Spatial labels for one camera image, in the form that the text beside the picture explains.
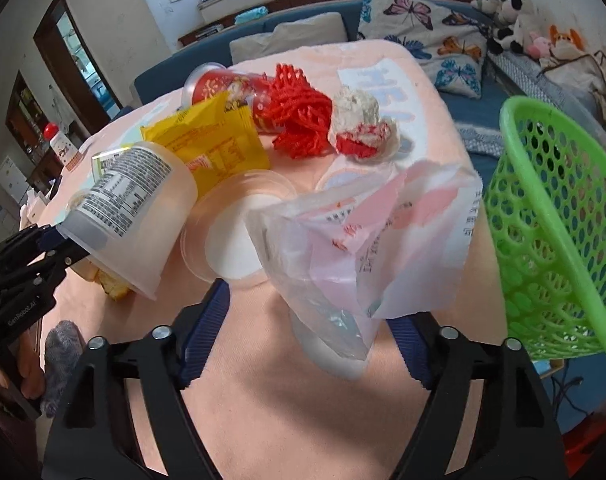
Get butterfly print pillow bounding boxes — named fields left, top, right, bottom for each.
left=357, top=0, right=489, bottom=99

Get orange fox plush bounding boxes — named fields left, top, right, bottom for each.
left=549, top=25, right=586, bottom=61

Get crumpled white red tissue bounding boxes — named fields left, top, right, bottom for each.
left=328, top=86, right=400, bottom=165

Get clear and pink plastic bag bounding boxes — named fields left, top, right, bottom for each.
left=245, top=160, right=483, bottom=361

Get white blue milk carton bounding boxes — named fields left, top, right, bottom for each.
left=91, top=144, right=132, bottom=183

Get yellow snack wrapper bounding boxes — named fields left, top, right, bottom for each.
left=141, top=92, right=271, bottom=196

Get wooden doorway frame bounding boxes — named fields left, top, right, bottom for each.
left=33, top=0, right=123, bottom=133

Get beige patterned cloth bag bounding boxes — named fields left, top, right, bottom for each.
left=542, top=50, right=606, bottom=126

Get pink pig plush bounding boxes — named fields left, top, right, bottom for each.
left=525, top=32, right=553, bottom=61

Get person's left hand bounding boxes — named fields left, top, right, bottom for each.
left=0, top=332, right=46, bottom=422

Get large translucent plastic tub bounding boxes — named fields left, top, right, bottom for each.
left=58, top=142, right=198, bottom=300

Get white tissue pack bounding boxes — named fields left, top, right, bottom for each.
left=18, top=188, right=50, bottom=230

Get grey plain cushion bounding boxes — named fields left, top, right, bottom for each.
left=229, top=12, right=348, bottom=64

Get grey white plush toy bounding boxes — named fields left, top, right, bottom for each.
left=470, top=0, right=506, bottom=16

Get red capped white bottle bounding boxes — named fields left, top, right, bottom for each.
left=44, top=122, right=82, bottom=171

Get green plastic mesh basket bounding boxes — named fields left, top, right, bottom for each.
left=484, top=96, right=606, bottom=360

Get grey knitted glove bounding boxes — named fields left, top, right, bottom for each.
left=41, top=320, right=85, bottom=418

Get teal tissue box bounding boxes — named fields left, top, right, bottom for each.
left=234, top=6, right=269, bottom=25

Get red plastic stool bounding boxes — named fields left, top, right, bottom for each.
left=562, top=412, right=606, bottom=480

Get blue sofa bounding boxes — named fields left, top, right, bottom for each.
left=103, top=41, right=606, bottom=437

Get black white cow plush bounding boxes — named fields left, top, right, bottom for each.
left=487, top=0, right=540, bottom=55

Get dark wooden shelf cabinet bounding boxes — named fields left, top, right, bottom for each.
left=6, top=73, right=62, bottom=182

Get clear plastic lid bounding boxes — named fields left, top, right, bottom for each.
left=179, top=170, right=296, bottom=289

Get red foam fruit net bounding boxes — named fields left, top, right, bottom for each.
left=254, top=64, right=332, bottom=159

